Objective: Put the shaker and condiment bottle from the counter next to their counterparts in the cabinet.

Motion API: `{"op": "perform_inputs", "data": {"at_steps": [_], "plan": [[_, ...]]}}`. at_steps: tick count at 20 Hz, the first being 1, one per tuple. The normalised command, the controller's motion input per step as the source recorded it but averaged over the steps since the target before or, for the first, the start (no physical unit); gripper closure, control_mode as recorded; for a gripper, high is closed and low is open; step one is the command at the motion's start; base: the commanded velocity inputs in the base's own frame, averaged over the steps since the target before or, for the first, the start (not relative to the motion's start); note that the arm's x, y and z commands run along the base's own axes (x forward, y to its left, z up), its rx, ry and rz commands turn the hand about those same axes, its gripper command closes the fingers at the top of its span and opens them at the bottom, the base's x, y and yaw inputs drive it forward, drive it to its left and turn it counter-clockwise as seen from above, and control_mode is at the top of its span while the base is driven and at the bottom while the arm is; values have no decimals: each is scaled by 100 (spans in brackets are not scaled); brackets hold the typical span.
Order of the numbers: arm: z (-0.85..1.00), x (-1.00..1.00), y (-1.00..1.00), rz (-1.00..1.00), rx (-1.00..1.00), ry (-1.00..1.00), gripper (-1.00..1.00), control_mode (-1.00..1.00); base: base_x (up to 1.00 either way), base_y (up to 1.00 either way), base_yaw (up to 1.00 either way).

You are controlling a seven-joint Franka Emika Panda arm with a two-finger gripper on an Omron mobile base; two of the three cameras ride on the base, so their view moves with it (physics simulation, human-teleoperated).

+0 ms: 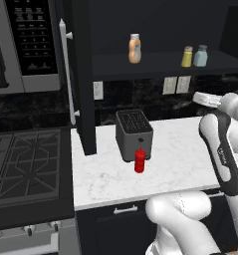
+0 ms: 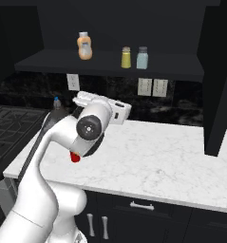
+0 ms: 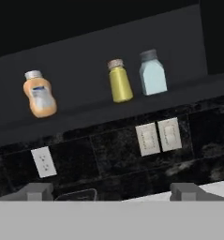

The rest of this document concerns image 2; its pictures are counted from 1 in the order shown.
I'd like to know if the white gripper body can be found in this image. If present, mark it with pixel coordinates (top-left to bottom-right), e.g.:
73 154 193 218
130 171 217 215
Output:
72 90 114 110

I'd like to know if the dark bottle with blue cap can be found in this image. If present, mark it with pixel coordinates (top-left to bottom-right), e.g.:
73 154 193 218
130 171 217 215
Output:
49 96 69 125

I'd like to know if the orange condiment bottle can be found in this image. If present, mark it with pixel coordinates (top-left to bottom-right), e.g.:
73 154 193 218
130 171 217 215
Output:
76 30 94 62

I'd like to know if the yellow shaker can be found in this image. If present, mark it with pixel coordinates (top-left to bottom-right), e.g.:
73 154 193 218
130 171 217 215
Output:
120 46 132 69

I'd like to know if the red shaker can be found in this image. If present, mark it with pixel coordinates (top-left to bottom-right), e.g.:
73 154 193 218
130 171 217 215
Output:
69 151 82 164

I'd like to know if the pale blue shaker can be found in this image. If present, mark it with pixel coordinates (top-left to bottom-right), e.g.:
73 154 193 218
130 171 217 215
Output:
136 46 149 70

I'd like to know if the black cabinet door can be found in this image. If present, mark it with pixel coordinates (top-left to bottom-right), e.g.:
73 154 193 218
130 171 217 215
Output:
0 0 45 87
196 0 227 158

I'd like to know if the black hob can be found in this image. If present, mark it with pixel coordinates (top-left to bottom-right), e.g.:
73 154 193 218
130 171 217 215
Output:
0 104 50 182

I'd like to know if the black drawer front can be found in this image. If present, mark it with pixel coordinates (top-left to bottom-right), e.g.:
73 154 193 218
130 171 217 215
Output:
111 193 194 222
186 207 227 243

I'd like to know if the white wall socket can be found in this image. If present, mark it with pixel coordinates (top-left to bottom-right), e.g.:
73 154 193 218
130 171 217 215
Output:
66 73 81 92

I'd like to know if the black wall cabinet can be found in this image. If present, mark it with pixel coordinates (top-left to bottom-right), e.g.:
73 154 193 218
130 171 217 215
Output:
0 0 221 84

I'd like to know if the silver drawer handle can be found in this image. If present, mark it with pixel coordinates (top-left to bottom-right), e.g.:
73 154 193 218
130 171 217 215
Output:
129 200 156 212

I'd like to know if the silver cupboard handle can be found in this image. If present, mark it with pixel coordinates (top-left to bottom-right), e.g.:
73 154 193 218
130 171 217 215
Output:
86 213 96 238
101 215 110 240

